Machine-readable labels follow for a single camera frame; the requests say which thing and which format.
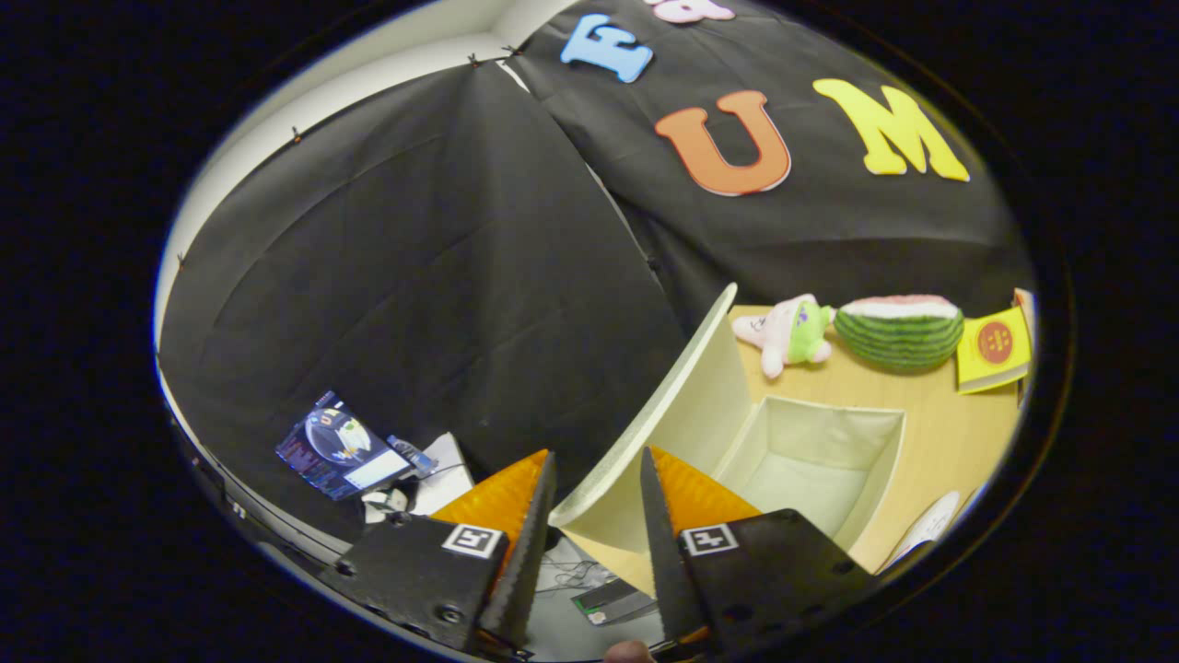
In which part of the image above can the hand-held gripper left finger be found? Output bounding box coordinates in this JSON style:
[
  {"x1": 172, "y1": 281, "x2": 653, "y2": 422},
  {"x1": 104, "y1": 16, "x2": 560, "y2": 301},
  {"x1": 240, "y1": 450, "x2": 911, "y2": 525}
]
[{"x1": 321, "y1": 449, "x2": 558, "y2": 659}]

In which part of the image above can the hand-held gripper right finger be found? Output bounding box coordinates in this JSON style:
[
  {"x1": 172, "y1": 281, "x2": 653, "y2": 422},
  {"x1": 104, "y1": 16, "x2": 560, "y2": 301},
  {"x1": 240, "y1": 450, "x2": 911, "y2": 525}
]
[{"x1": 640, "y1": 447, "x2": 874, "y2": 662}]

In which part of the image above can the cream fabric storage box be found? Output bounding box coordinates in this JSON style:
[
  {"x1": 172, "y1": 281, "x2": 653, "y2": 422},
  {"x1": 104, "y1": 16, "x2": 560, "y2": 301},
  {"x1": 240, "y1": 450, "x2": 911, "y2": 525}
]
[{"x1": 550, "y1": 284, "x2": 908, "y2": 598}]

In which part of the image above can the white canvas shoe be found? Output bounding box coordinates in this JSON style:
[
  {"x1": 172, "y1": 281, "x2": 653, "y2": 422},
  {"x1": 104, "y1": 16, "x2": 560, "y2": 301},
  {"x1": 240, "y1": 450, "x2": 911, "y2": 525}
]
[{"x1": 880, "y1": 491, "x2": 961, "y2": 572}]

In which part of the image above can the black flat device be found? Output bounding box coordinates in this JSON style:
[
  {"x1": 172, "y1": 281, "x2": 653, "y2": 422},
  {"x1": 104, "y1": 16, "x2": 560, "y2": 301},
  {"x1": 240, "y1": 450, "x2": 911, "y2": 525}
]
[{"x1": 571, "y1": 580, "x2": 657, "y2": 627}]

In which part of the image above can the white panel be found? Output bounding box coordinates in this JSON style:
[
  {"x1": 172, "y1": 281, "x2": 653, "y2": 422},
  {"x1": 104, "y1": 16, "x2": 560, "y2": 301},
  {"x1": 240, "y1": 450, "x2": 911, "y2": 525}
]
[{"x1": 410, "y1": 433, "x2": 475, "y2": 517}]

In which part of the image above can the clear water bottle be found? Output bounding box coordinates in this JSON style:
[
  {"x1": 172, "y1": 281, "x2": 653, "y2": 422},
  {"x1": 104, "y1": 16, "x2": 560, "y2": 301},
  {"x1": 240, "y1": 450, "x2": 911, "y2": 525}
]
[{"x1": 387, "y1": 435, "x2": 439, "y2": 478}]

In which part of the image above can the blue lit screen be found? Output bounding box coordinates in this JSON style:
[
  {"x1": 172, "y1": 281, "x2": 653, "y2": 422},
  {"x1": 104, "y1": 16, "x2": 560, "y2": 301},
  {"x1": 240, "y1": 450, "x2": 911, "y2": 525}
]
[{"x1": 276, "y1": 391, "x2": 415, "y2": 501}]

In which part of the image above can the pink green plush toy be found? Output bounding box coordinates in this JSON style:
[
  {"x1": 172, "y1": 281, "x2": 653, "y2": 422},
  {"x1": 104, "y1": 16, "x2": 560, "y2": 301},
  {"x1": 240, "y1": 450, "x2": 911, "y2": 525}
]
[{"x1": 732, "y1": 295, "x2": 836, "y2": 380}]

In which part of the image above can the watermelon slice plush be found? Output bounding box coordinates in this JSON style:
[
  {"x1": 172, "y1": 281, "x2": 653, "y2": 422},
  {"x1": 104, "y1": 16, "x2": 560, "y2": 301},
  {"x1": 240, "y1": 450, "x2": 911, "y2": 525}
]
[{"x1": 834, "y1": 295, "x2": 965, "y2": 374}]

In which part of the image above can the yellow book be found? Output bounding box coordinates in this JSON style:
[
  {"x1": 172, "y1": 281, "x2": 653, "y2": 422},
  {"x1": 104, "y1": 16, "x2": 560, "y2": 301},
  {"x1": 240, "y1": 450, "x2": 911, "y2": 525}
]
[{"x1": 955, "y1": 307, "x2": 1031, "y2": 395}]

